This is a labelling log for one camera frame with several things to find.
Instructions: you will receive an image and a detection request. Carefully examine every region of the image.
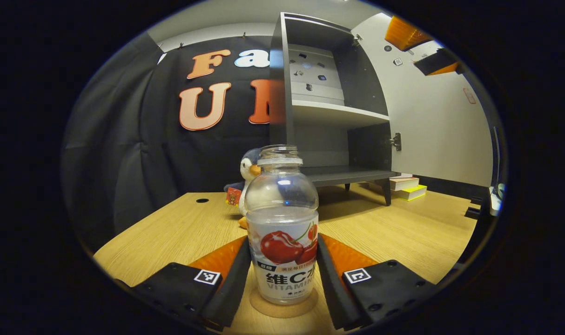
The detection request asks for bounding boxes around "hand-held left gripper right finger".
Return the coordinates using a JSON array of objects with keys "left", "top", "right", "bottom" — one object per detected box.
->
[{"left": 316, "top": 234, "right": 440, "bottom": 332}]

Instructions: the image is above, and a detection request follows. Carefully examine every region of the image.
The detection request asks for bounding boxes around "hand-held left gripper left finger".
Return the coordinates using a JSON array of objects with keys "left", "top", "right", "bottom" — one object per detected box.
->
[{"left": 116, "top": 235, "right": 253, "bottom": 332}]

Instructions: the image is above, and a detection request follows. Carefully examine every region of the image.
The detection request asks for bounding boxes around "round cork coaster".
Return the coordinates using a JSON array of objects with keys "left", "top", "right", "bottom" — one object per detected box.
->
[{"left": 249, "top": 286, "right": 319, "bottom": 319}]

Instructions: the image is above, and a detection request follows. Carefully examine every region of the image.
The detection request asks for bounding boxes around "white cabinet door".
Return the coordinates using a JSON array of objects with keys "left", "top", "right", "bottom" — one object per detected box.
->
[{"left": 350, "top": 12, "right": 495, "bottom": 188}]

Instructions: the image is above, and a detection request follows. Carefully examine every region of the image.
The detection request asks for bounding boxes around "clear bottle with cherry label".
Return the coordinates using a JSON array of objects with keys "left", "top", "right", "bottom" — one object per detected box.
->
[{"left": 244, "top": 144, "right": 319, "bottom": 305}]

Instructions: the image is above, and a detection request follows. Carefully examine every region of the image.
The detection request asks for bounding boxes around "grey cabinet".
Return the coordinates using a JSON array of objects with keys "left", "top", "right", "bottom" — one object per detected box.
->
[{"left": 269, "top": 12, "right": 402, "bottom": 206}]

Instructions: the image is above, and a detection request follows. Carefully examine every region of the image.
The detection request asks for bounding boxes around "white cabinet shelf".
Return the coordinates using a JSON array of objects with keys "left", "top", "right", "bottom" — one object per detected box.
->
[{"left": 292, "top": 100, "right": 390, "bottom": 128}]

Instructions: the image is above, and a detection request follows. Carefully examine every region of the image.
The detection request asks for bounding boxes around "penguin plush toy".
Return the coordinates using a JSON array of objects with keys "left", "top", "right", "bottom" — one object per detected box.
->
[{"left": 223, "top": 148, "right": 264, "bottom": 229}]

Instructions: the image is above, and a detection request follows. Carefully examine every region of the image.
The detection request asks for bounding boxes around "yellow book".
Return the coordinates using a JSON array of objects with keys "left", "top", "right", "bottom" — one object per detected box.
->
[{"left": 397, "top": 185, "right": 428, "bottom": 201}]

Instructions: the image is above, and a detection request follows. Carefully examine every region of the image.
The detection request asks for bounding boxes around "brown cover book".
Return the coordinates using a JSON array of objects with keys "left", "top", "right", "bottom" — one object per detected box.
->
[{"left": 389, "top": 174, "right": 420, "bottom": 191}]

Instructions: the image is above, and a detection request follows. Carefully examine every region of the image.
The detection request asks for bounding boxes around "white and blue object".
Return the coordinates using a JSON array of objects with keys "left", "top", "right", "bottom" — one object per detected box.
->
[{"left": 489, "top": 183, "right": 505, "bottom": 217}]

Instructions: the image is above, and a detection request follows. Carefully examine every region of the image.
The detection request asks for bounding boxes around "black backdrop cloth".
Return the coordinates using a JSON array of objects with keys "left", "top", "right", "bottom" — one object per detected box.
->
[{"left": 61, "top": 33, "right": 492, "bottom": 252}]

